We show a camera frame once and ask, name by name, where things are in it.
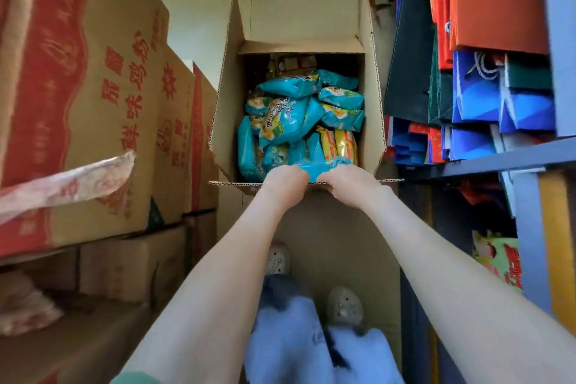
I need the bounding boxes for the bunch of small gift bags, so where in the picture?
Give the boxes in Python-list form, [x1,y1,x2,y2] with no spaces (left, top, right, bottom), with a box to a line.
[386,118,496,166]

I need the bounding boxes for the person's right forearm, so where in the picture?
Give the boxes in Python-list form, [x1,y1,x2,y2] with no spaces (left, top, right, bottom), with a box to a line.
[359,192,576,384]

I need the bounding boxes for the large orange gift bag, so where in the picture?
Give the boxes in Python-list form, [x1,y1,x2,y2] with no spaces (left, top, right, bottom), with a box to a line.
[448,0,550,56]

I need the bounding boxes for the person's right shoe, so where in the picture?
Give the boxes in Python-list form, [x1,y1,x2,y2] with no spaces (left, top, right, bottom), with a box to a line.
[325,286,365,327]

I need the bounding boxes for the plain cardboard box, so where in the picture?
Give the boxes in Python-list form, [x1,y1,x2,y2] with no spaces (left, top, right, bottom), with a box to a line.
[0,302,154,384]

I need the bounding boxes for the row of blue gift bags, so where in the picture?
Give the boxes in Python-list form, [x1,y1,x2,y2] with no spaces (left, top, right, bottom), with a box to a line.
[452,50,557,135]

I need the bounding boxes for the teal noodle packets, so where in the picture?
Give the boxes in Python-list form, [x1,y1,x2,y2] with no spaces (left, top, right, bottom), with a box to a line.
[237,68,366,184]

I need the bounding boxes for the white green-edged gift bag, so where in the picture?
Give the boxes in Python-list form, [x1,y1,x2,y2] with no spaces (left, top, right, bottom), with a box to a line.
[497,134,548,218]

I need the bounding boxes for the green shirt sleeve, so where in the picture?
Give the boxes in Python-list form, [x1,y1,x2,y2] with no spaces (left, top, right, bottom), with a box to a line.
[110,370,163,384]

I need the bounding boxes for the crumpled red bag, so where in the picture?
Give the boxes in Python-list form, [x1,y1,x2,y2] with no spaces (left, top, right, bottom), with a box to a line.
[458,176,496,205]

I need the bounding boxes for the translucent plastic strip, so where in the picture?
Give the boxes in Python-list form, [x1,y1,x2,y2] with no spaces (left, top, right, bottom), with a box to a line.
[0,149,136,225]

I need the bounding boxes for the grey metal shelf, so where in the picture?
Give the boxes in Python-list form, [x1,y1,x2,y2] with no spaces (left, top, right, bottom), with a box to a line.
[395,0,576,384]

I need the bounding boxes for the crumpled clear plastic bag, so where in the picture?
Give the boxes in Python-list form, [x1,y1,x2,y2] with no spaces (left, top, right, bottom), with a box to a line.
[0,271,64,337]

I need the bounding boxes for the person's right hand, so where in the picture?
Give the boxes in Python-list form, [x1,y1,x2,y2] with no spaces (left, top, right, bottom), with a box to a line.
[316,164,386,214]

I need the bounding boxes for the dark green gift bag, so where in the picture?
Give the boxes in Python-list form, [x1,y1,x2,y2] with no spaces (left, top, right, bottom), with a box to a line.
[383,0,437,124]

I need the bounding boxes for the person's left shoe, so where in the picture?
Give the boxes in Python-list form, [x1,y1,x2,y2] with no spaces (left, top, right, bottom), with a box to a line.
[264,241,292,277]

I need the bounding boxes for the person's left hand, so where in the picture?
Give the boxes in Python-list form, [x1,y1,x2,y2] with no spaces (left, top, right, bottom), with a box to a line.
[262,165,311,211]

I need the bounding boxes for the person's shoe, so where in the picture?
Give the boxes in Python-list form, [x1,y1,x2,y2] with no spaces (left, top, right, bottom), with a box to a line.
[264,241,292,277]
[325,286,365,327]

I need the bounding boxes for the person's left forearm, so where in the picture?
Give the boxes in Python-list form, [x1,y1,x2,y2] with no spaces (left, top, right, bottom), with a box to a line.
[119,199,307,384]

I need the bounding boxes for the cardboard cartons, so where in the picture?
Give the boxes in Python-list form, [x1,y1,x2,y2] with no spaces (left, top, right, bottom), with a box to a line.
[79,224,188,308]
[0,0,171,259]

